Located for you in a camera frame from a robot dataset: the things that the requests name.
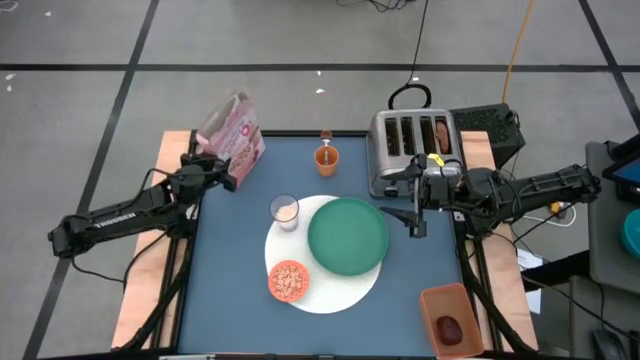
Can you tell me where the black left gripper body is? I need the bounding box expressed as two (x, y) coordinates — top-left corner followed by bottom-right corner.
(174, 152), (224, 194)

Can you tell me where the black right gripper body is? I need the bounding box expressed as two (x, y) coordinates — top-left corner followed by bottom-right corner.
(411, 153), (469, 238)

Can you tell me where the pink strawberry yogurt cereal box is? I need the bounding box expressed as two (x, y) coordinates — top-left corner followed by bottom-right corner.
(195, 92), (267, 191)

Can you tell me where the brown toasted bagel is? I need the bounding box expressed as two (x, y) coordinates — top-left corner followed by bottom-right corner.
(435, 121), (452, 154)

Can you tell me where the clear drinking glass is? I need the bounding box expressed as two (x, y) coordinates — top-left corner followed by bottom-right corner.
(269, 193), (301, 233)

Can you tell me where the metal spoon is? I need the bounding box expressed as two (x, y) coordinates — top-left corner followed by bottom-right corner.
(319, 129), (334, 164)

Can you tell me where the red strawberry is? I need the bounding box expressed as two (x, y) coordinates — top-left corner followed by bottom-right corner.
(435, 314), (464, 347)

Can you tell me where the silver four-slot toaster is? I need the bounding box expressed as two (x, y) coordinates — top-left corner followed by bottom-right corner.
(366, 108), (464, 199)

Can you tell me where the green round plate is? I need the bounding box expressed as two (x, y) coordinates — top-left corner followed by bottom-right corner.
(307, 197), (391, 278)

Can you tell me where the black electronics box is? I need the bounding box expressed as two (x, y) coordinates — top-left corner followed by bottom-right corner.
(448, 103), (528, 169)

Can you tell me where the plywood table side board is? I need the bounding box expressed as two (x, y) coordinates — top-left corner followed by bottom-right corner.
(110, 130), (194, 351)
(458, 130), (540, 351)

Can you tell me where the orange plastic cup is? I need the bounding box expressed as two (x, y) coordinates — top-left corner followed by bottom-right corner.
(313, 144), (341, 178)

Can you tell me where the orange plastic container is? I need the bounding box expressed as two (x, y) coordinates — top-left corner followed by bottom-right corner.
(418, 282), (486, 360)

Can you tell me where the round white woven placemat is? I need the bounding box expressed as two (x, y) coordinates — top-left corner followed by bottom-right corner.
(264, 194), (384, 316)

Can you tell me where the white paper sheet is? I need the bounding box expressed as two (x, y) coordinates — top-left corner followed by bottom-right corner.
(516, 247), (545, 314)

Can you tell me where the blue white patterned bowl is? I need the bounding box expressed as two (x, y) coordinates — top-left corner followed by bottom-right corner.
(267, 259), (311, 304)

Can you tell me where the cereal pieces heap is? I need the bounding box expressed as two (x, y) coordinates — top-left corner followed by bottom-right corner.
(272, 263), (307, 300)

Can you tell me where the grey desk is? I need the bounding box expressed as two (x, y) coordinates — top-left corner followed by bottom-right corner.
(585, 141), (640, 297)

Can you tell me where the black tablet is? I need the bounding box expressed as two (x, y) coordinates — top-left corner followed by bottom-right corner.
(602, 144), (640, 204)

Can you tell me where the teal round object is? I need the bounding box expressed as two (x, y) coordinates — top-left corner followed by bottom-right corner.
(620, 208), (640, 261)

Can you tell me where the black computer mouse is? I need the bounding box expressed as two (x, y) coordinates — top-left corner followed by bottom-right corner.
(591, 328), (627, 360)

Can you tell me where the black toaster cable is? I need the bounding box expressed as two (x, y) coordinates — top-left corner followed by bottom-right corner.
(387, 0), (433, 112)

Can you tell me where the white cable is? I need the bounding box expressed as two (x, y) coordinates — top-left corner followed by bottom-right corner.
(519, 203), (579, 229)

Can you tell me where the yellow cable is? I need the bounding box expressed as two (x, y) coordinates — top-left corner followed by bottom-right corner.
(501, 0), (537, 105)

